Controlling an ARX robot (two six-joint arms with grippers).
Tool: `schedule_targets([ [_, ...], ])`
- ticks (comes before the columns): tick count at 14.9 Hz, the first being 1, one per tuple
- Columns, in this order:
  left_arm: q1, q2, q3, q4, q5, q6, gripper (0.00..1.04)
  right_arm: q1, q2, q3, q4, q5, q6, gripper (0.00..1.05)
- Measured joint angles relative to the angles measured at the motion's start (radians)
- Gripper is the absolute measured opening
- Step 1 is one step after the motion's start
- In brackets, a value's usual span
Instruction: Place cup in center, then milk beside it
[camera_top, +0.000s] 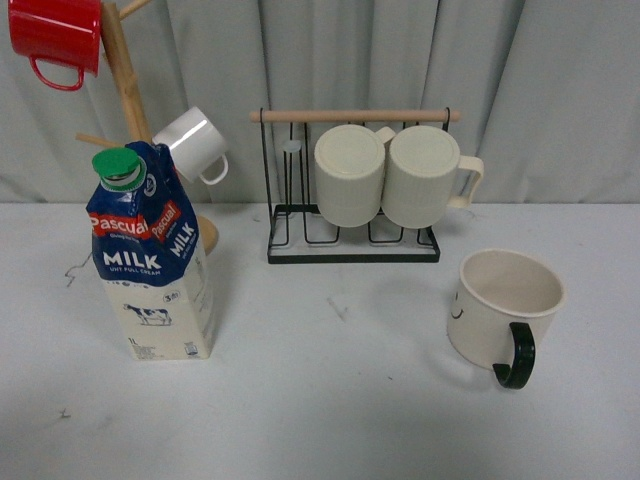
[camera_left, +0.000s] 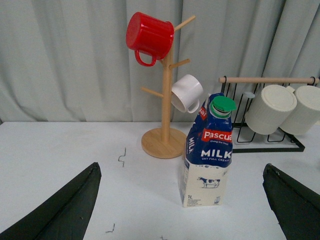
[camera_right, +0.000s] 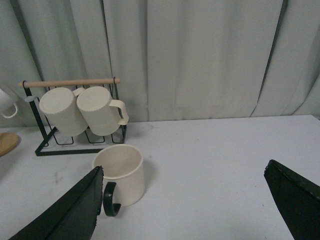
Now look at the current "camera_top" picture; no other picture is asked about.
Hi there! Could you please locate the Pascual milk carton green cap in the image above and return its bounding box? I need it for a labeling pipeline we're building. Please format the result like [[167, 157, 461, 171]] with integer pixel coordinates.
[[86, 141, 215, 360]]

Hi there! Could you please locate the cream smiley mug black handle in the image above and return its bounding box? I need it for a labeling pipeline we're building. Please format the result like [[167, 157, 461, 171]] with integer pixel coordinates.
[[447, 249, 566, 390]]

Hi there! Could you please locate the cream ribbed mug left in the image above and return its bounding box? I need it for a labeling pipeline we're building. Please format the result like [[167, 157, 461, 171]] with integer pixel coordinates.
[[314, 124, 396, 228]]

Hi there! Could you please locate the cream ribbed mug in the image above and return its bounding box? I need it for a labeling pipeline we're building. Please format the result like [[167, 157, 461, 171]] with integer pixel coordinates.
[[381, 125, 484, 229], [314, 124, 396, 228]]

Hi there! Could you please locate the cream ribbed mug right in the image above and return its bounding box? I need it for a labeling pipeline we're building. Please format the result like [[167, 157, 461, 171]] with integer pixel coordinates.
[[381, 125, 484, 229]]

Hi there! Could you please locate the white mug on tree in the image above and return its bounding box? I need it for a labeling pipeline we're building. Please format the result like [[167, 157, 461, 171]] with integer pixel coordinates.
[[152, 107, 229, 186]]

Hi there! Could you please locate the wooden mug tree stand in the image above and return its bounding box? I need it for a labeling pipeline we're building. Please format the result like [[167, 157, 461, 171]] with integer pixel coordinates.
[[75, 1, 219, 255]]

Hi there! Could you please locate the red mug on tree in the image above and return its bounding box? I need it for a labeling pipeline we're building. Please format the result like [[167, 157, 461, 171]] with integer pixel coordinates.
[[8, 0, 102, 92]]

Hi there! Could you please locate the black wire cup rack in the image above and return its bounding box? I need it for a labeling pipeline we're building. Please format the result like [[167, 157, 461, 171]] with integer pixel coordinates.
[[249, 107, 461, 264]]

